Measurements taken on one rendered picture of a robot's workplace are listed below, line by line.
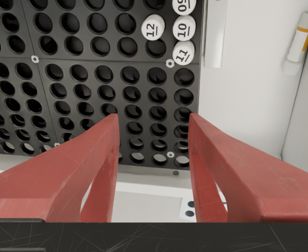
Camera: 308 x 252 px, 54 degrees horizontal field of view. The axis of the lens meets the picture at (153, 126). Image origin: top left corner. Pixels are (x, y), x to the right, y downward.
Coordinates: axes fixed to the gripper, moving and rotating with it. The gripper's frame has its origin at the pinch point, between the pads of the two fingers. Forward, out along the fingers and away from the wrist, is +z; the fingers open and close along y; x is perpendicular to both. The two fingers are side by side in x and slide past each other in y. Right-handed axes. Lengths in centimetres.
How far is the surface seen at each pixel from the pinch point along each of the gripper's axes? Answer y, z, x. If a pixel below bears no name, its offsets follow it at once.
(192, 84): -2.5, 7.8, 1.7
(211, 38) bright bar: -4.4, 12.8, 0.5
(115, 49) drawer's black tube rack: 2.4, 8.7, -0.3
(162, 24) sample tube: -0.5, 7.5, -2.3
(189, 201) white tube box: -4.7, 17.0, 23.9
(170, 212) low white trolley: -2.7, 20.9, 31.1
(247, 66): -7.7, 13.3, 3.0
